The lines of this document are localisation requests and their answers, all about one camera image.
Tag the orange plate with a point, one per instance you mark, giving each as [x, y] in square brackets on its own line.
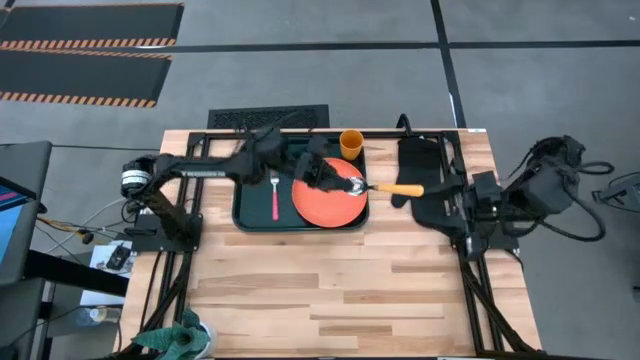
[325, 210]

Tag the white plant pot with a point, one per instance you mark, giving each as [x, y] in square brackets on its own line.
[211, 340]

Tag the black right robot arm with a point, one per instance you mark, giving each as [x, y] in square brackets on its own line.
[542, 190]

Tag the grey monitor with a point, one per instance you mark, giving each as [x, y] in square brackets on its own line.
[30, 170]

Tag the black oven mitt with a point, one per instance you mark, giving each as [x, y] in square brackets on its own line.
[415, 160]

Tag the black mat with hazard stripes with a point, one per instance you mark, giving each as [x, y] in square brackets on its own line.
[80, 75]
[90, 22]

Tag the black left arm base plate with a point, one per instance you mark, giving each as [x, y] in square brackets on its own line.
[150, 242]

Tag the white paper sheet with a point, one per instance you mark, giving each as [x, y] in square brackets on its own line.
[100, 295]

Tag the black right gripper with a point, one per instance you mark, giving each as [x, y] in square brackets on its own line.
[482, 197]

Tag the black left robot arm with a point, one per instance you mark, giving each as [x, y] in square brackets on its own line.
[200, 167]

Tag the clear plastic bottle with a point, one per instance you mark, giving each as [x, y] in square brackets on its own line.
[102, 314]

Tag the black floor vent grille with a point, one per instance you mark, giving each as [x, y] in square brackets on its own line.
[235, 117]

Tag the black metal frame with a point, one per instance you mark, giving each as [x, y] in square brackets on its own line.
[435, 134]

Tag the green leafy plant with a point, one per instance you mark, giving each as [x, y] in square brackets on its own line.
[175, 340]

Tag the orange cup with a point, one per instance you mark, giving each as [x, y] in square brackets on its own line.
[351, 145]

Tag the black controller device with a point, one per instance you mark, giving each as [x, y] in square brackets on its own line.
[119, 257]

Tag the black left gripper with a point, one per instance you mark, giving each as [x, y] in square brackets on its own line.
[312, 170]

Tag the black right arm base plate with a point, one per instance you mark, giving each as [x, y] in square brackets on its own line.
[505, 244]

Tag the dark green tray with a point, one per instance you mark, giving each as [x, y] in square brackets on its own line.
[255, 205]

